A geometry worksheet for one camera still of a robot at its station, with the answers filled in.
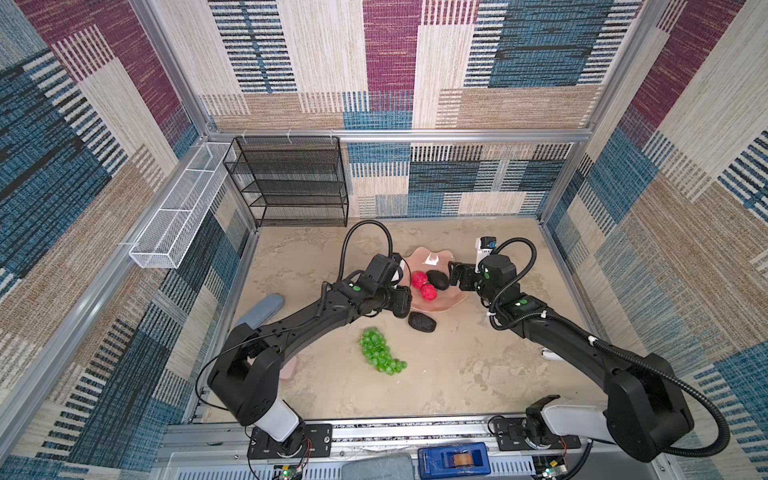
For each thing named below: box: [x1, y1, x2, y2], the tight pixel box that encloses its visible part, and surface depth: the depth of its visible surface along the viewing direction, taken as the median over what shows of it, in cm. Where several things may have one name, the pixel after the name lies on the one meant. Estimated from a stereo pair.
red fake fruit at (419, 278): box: [411, 270, 428, 289], surface depth 101 cm
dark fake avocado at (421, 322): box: [408, 312, 437, 333], surface depth 91 cm
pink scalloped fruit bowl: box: [403, 246, 468, 312], surface depth 107 cm
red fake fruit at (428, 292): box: [420, 284, 437, 301], surface depth 98 cm
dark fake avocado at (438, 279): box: [426, 270, 450, 291], surface depth 100 cm
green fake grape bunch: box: [359, 326, 408, 376], surface depth 85 cm
